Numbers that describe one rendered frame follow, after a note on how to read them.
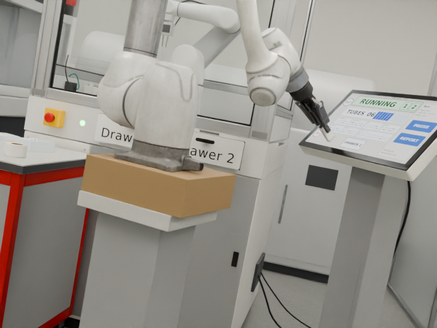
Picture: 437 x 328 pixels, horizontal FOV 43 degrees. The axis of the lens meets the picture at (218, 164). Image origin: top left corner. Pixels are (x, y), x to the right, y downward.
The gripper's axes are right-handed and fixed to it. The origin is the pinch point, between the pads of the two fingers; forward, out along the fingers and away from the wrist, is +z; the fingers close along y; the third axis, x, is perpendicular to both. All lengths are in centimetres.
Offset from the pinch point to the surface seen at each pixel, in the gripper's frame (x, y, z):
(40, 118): 62, 89, -48
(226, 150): 21.6, 35.8, -3.8
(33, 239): 94, 36, -30
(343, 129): -5.3, -0.9, 3.5
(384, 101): -20.6, -7.3, 3.5
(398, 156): 1.2, -31.9, 3.6
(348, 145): 1.1, -10.1, 3.5
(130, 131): 41, 61, -27
